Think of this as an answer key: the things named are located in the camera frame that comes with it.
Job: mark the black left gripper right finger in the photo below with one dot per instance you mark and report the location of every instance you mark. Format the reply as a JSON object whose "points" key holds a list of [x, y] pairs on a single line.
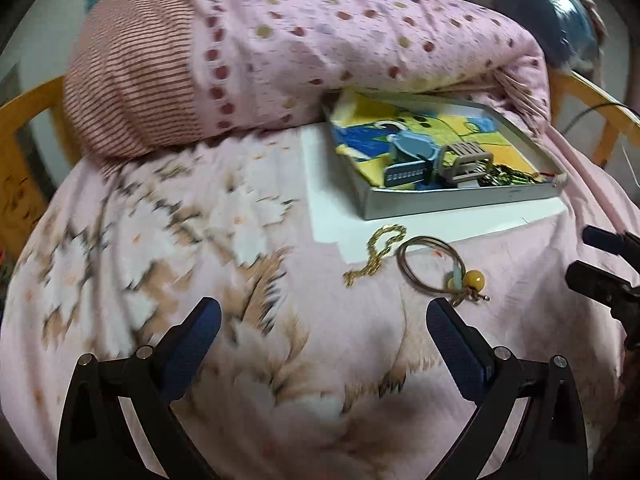
{"points": [[550, 441]]}

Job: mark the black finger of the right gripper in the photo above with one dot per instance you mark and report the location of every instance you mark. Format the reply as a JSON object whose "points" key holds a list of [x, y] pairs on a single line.
{"points": [[623, 244]]}

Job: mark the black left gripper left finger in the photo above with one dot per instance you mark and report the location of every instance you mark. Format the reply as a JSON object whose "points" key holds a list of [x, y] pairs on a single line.
{"points": [[94, 440]]}

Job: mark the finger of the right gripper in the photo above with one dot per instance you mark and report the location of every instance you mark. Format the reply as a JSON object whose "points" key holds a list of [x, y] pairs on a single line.
{"points": [[600, 285]]}

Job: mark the beige hair claw clip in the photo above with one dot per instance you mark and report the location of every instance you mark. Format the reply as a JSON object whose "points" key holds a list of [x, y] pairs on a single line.
{"points": [[463, 162]]}

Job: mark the blue smart watch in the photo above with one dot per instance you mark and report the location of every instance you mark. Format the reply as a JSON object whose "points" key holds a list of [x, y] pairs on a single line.
{"points": [[414, 158]]}

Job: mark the floral pink bed sheet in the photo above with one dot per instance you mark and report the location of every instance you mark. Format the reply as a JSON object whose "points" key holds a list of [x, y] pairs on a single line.
{"points": [[308, 379]]}

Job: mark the grey tray with cartoon liner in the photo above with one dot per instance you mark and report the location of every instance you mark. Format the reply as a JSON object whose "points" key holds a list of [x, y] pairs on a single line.
{"points": [[360, 124]]}

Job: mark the blue plastic wrapped bundle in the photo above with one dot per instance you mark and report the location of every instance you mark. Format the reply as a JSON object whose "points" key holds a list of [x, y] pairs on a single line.
{"points": [[571, 32]]}

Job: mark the white paper sheet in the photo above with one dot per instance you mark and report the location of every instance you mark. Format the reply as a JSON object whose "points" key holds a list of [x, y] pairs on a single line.
{"points": [[336, 220]]}

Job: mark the pink folded quilt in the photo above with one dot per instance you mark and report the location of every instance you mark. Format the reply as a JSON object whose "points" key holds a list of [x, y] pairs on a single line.
{"points": [[151, 73]]}

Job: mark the brown hair tie yellow bead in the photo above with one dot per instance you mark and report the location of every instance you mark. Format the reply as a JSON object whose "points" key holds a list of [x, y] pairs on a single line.
{"points": [[436, 269]]}

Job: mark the yellow wooden bed frame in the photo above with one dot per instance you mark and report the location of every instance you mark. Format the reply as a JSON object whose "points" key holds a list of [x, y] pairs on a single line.
{"points": [[23, 203]]}

